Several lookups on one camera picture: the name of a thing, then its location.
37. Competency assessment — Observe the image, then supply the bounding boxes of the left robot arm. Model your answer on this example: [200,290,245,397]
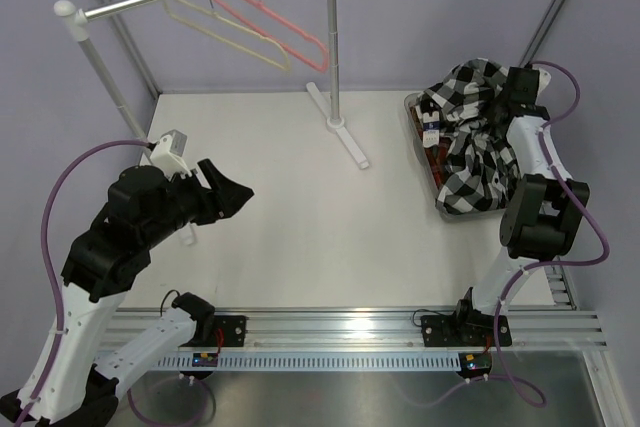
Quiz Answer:
[1,159,254,426]

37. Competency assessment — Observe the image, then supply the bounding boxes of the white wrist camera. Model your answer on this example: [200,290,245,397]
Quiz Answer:
[149,129,192,180]
[524,64,552,100]

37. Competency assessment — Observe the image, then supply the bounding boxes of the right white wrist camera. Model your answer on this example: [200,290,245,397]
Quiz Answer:
[524,64,552,100]

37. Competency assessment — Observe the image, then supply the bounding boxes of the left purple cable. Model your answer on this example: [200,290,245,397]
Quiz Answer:
[14,139,216,427]

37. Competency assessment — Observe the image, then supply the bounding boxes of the silver white clothes rack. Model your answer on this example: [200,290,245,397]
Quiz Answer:
[54,0,370,170]

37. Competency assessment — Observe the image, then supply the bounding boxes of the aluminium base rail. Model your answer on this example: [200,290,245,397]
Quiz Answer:
[94,266,609,351]

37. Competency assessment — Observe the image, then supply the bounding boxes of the grey plastic bin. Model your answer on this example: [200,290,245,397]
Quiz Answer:
[403,93,504,223]

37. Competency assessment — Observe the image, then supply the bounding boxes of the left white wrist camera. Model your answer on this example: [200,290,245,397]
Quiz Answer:
[149,129,192,180]

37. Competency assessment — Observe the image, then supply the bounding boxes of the white slotted cable duct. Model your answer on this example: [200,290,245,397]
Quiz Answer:
[151,351,461,372]

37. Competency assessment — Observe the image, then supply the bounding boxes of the black white checkered shirt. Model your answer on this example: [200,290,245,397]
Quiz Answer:
[416,58,520,216]

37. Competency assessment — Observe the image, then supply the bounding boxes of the pink hanger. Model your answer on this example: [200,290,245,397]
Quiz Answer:
[202,0,331,72]

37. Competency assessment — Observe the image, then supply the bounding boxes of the red orange plaid shirt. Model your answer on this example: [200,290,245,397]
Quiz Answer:
[410,106,450,189]

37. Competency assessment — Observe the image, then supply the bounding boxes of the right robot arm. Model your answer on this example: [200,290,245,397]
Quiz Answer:
[450,67,590,346]

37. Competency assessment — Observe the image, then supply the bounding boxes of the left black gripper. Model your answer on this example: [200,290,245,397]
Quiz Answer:
[142,159,254,248]

